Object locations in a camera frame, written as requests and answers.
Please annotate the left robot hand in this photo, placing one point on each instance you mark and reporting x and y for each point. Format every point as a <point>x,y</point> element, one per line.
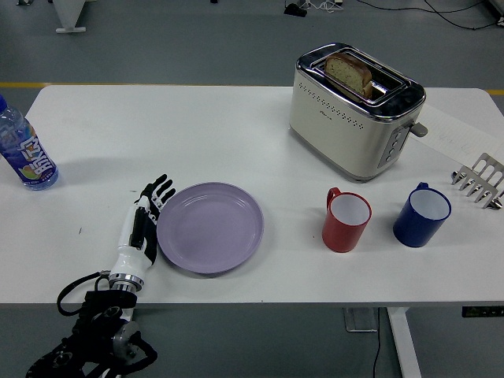
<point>128,262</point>

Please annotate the purple plate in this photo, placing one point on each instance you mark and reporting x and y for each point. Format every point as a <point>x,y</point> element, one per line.
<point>210,228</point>

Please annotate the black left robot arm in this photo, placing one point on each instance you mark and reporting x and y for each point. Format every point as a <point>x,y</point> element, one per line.
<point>106,315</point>

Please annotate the blue drink bottle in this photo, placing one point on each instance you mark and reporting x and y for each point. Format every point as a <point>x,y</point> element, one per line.
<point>29,155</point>

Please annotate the red mug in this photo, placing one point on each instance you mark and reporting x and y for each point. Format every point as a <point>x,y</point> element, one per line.
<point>340,234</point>

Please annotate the cream toaster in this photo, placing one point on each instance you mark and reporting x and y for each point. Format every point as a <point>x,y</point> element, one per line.
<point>338,134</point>

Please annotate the white stand base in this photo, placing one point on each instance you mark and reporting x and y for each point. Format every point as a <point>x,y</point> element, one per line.
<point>71,15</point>

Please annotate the blue mug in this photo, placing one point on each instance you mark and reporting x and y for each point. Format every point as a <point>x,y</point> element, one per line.
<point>413,228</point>

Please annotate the bread slice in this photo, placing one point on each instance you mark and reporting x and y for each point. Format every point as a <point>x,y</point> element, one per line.
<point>348,73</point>

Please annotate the black device on floor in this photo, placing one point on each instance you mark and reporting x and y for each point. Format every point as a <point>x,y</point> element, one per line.
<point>295,10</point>

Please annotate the white paper sheet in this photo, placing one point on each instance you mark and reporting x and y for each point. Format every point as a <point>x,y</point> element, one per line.
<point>460,134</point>

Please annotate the black table control panel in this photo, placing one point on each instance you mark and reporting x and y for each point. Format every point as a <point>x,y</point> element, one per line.
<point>482,311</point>

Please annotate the metal toast rack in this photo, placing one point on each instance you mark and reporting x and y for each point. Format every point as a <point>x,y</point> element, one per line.
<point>482,185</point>

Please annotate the grey bracket under table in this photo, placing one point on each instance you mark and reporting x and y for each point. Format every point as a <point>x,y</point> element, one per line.
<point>360,319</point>

